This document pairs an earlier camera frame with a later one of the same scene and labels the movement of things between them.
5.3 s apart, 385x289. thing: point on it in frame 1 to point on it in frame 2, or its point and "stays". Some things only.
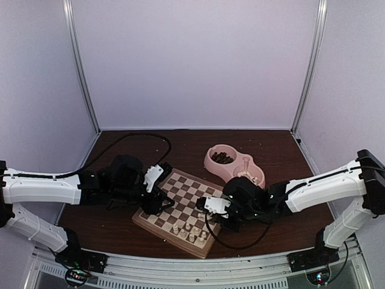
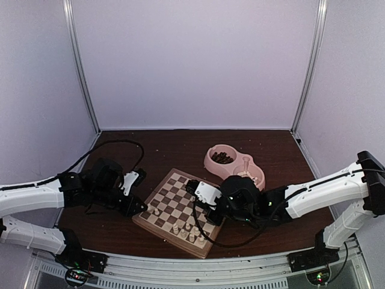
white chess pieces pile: x=245 y=173 stays
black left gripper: x=152 y=207 to x=130 y=208
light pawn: x=201 y=242 stays
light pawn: x=183 y=234 stays
